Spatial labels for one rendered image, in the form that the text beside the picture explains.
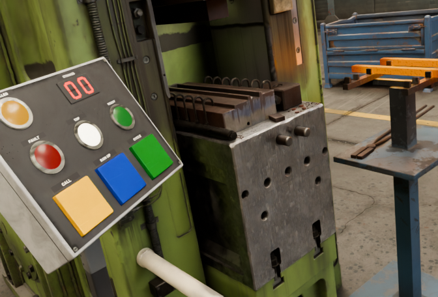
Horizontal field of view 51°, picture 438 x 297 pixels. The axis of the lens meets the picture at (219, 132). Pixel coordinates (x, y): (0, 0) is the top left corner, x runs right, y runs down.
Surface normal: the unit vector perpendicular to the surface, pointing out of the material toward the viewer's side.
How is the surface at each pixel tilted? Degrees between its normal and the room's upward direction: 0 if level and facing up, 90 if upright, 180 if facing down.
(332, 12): 90
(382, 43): 89
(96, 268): 90
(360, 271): 0
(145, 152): 60
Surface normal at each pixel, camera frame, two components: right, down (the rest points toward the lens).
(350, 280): -0.16, -0.94
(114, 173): 0.69, -0.48
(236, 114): 0.64, 0.14
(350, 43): -0.69, 0.32
